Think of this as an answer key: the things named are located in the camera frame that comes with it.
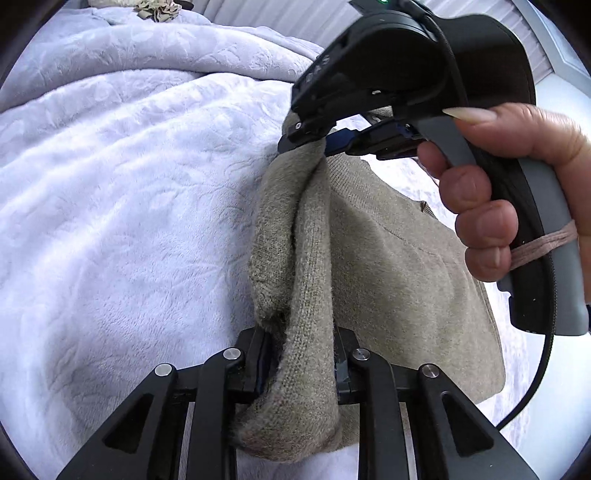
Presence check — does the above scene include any pink string loop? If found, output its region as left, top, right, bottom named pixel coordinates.
left=508, top=220, right=579, bottom=271

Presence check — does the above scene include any beige crumpled cloth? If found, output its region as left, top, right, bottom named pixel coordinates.
left=134, top=0, right=181, bottom=23

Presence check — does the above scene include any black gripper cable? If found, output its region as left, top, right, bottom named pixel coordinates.
left=402, top=0, right=561, bottom=431

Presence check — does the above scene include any lavender plush blanket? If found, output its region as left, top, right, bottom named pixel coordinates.
left=0, top=2, right=589, bottom=480

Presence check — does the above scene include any olive brown knit sweater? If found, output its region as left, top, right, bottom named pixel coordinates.
left=229, top=107, right=506, bottom=462

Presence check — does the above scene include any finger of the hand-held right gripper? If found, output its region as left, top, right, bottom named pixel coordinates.
left=325, top=121, right=423, bottom=160
left=278, top=115, right=326, bottom=153

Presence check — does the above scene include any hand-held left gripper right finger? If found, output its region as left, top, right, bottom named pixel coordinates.
left=331, top=327, right=540, bottom=480

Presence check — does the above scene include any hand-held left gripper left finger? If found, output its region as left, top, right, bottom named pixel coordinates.
left=55, top=329, right=274, bottom=480

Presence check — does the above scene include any person's right hand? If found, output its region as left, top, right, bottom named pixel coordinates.
left=417, top=102, right=591, bottom=282

